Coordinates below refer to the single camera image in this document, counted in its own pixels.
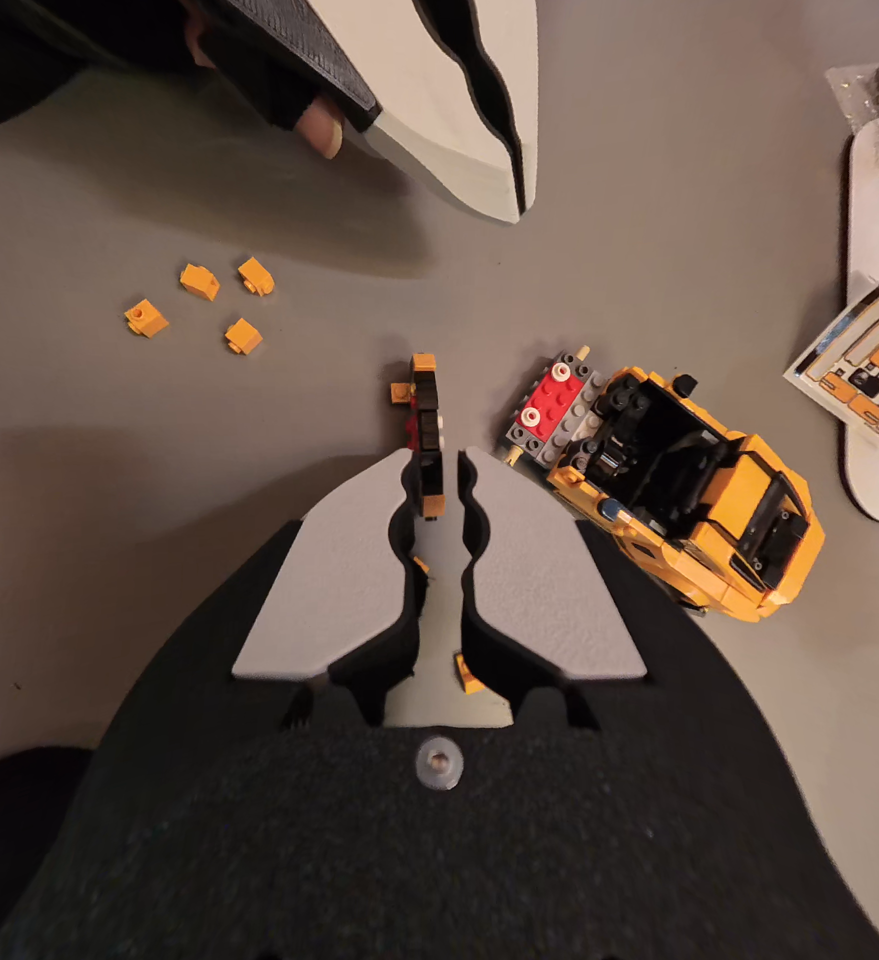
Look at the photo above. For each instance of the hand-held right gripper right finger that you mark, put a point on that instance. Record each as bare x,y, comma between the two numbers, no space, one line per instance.
552,593

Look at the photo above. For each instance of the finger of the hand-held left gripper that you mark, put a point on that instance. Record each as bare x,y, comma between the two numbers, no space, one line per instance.
409,96
518,60

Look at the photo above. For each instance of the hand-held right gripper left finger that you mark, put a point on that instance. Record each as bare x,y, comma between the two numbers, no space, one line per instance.
326,587

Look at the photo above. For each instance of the black orange lego subassembly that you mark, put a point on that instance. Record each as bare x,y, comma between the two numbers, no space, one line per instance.
427,420

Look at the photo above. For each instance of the person's left forearm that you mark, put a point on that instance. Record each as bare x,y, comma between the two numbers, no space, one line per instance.
34,60

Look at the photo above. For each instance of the small orange lego piece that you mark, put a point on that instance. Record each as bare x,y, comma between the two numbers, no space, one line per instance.
468,675
420,565

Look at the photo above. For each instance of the orange lego car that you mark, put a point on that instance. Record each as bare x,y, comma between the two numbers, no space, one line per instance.
716,526

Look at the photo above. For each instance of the orange lego brick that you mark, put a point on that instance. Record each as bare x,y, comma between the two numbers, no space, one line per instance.
243,335
257,276
200,280
146,320

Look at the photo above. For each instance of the person's left hand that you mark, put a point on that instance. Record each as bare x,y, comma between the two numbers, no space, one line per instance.
319,124

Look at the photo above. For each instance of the sticker sheet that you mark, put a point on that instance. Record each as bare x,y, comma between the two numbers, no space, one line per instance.
860,362

